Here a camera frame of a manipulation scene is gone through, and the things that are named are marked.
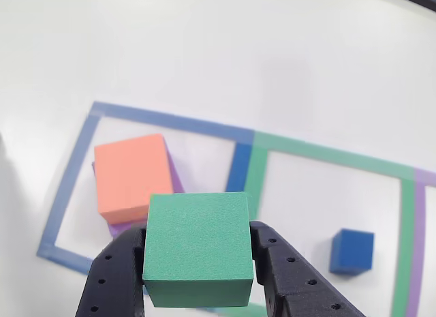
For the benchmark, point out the small blue cube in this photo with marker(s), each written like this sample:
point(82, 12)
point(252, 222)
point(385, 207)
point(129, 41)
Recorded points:
point(352, 250)

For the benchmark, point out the green cube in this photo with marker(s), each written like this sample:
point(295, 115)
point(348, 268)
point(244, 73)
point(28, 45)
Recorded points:
point(197, 238)

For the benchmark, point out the orange cube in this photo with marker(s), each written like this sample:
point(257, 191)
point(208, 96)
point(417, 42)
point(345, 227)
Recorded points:
point(131, 174)

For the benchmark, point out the large purple cube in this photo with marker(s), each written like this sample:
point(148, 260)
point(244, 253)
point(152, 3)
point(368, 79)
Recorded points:
point(175, 180)

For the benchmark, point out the blue square frame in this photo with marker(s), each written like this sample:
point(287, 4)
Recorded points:
point(64, 187)

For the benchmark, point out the green square frame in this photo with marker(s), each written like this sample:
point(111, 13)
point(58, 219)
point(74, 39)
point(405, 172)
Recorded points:
point(407, 235)

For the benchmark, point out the purple square frame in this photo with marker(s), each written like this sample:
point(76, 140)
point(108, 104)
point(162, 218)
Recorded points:
point(420, 235)

